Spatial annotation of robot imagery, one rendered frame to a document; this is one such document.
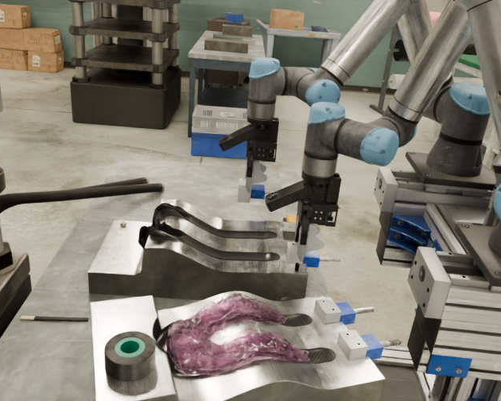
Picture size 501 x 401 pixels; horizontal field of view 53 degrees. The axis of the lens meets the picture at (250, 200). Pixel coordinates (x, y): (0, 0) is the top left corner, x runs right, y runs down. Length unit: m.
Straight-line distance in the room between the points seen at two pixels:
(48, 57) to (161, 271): 6.68
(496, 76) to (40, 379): 0.94
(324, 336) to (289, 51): 6.72
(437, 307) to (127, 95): 4.36
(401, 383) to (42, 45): 6.68
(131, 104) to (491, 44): 4.45
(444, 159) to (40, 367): 1.14
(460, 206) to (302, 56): 6.23
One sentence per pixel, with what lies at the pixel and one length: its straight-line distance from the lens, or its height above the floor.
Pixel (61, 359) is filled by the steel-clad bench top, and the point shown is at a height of 0.80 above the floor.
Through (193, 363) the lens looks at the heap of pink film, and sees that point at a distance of 0.91.
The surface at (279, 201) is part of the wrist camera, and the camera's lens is 1.12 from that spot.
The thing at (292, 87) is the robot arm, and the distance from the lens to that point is 1.33.
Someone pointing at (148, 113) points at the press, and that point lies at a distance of 5.11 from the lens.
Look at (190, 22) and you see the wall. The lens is 7.57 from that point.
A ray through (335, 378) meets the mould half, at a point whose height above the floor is 0.85.
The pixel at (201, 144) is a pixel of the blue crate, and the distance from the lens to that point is 4.40.
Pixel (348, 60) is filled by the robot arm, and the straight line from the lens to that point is 1.25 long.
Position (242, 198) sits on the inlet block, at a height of 0.92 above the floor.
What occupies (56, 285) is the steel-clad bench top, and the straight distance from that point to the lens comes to 1.28.
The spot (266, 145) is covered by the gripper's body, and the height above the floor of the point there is 1.08.
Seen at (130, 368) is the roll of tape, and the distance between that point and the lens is 0.83.
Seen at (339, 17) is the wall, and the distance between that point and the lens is 7.62.
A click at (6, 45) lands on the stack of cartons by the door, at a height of 0.32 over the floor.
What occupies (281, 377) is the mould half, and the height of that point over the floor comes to 0.90.
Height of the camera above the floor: 1.50
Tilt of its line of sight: 24 degrees down
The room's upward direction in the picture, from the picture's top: 5 degrees clockwise
